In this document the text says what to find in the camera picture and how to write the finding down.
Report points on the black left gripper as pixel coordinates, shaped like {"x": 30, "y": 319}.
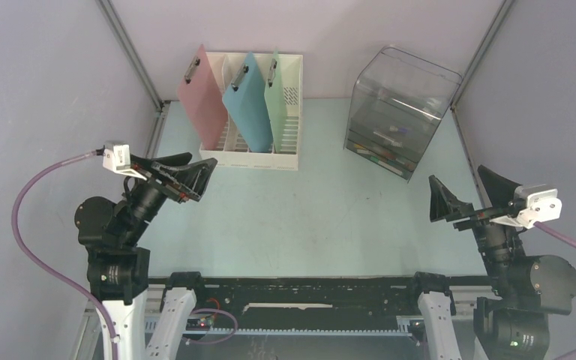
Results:
{"x": 189, "y": 181}

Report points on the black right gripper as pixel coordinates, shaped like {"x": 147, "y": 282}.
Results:
{"x": 500, "y": 190}

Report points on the pink paper sheet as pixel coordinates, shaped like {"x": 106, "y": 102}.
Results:
{"x": 201, "y": 98}

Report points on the blue clipboard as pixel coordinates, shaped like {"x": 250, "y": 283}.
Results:
{"x": 245, "y": 102}

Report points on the green clipboard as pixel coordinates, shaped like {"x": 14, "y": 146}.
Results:
{"x": 275, "y": 101}

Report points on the transparent grey drawer box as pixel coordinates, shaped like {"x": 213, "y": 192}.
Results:
{"x": 398, "y": 89}

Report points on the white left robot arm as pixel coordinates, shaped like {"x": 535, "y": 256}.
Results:
{"x": 118, "y": 269}

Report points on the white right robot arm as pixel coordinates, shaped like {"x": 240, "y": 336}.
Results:
{"x": 528, "y": 288}

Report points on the white file organizer rack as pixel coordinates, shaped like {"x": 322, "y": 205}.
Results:
{"x": 232, "y": 150}

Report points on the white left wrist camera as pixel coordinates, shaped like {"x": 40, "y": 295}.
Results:
{"x": 117, "y": 159}

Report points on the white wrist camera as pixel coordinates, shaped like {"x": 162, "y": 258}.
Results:
{"x": 117, "y": 159}
{"x": 531, "y": 204}

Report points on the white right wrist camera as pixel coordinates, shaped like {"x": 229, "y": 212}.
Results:
{"x": 531, "y": 204}

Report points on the aluminium frame post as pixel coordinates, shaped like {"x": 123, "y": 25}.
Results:
{"x": 117, "y": 27}

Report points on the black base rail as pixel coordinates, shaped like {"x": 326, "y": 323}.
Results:
{"x": 315, "y": 305}

